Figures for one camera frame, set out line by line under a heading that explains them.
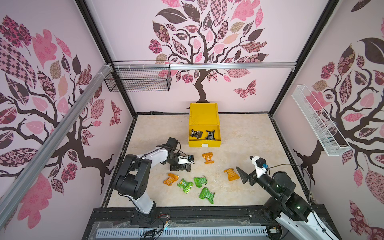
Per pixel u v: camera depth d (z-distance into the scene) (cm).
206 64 95
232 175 87
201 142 81
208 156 95
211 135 86
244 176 63
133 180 46
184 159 81
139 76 95
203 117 90
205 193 81
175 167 81
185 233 70
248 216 74
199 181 85
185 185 83
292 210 52
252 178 61
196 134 87
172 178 85
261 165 57
